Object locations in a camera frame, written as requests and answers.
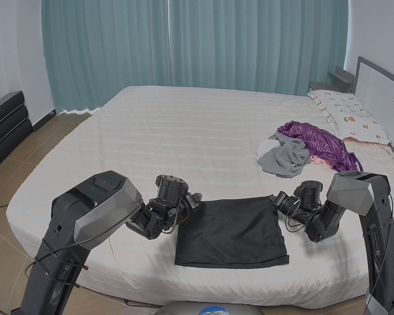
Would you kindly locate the white garment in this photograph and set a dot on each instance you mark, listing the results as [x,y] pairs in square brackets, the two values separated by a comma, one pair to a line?
[266,147]

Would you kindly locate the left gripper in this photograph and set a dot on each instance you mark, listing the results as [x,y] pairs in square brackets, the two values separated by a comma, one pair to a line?
[192,202]

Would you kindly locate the white printed pillow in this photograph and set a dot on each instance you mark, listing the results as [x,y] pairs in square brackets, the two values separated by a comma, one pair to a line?
[348,113]

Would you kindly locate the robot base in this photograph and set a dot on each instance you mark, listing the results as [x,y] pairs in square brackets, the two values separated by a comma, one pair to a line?
[210,308]

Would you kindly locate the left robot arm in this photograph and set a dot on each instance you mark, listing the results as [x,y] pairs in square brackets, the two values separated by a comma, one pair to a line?
[92,208]

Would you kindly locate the purple satin garment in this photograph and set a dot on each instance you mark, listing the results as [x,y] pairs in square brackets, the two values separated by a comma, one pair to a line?
[321,143]

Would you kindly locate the black chest of drawers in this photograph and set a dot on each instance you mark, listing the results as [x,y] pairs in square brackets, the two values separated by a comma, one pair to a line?
[6,126]

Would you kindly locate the black T-shirt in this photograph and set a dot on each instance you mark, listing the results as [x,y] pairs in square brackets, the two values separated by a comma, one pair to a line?
[229,231]

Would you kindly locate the blue-green curtain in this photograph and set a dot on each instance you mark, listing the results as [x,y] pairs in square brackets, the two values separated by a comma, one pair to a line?
[108,38]
[256,34]

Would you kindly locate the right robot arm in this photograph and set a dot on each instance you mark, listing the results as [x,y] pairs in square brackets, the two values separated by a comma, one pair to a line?
[364,202]

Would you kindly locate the grey bedside table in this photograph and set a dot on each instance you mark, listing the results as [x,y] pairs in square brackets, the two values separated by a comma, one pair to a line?
[335,80]

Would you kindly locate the bed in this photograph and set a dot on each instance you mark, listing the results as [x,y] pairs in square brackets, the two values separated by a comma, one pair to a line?
[184,136]

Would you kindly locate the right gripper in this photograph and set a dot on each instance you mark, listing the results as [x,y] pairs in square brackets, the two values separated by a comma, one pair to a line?
[282,203]

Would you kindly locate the grey knit garment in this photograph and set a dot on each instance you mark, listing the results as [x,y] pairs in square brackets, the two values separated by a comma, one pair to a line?
[285,159]

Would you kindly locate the pink garment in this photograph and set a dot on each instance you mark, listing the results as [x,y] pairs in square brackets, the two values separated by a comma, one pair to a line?
[321,162]

